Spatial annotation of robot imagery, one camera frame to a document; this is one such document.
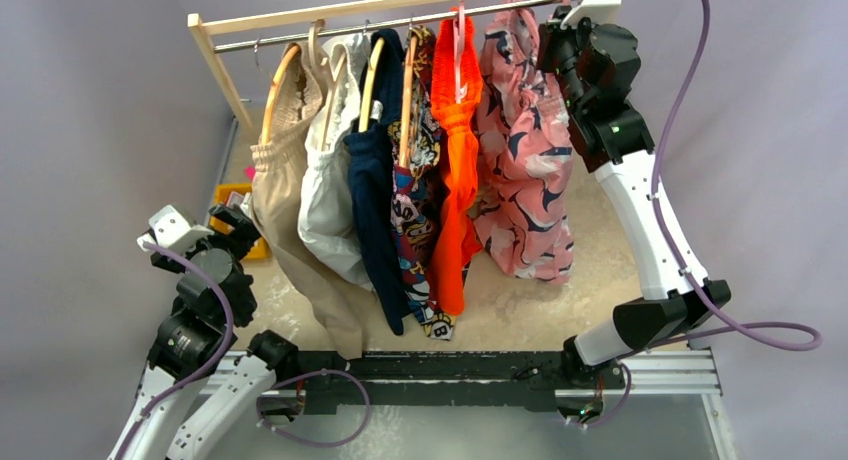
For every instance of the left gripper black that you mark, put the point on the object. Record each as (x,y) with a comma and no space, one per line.
(245,233)

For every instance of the pink shark print shorts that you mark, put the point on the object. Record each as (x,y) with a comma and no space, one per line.
(525,154)

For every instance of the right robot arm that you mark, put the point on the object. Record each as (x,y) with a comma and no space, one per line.
(595,65)

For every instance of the beige shorts on hanger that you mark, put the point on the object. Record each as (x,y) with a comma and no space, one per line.
(274,207)

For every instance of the white shorts on hanger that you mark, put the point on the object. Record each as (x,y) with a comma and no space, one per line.
(325,220)

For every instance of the navy shorts on hanger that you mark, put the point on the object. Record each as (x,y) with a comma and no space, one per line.
(370,176)

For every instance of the orange hanger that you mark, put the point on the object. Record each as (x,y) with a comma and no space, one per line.
(289,69)

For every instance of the patterned shorts on hanger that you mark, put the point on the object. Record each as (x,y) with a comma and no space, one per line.
(418,191)

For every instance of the orange shorts on hanger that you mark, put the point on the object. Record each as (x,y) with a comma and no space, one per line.
(457,243)

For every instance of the yellow plastic bin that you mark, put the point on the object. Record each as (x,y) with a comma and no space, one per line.
(236,196)

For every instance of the wooden clothes rack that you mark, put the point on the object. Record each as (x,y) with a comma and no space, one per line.
(217,37)

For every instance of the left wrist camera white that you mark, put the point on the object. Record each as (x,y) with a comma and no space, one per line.
(173,228)

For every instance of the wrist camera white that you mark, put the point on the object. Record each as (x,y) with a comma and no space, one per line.
(597,11)
(173,228)

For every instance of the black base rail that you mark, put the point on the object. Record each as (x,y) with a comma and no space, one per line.
(536,381)

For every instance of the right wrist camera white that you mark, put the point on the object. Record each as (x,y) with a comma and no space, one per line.
(597,11)

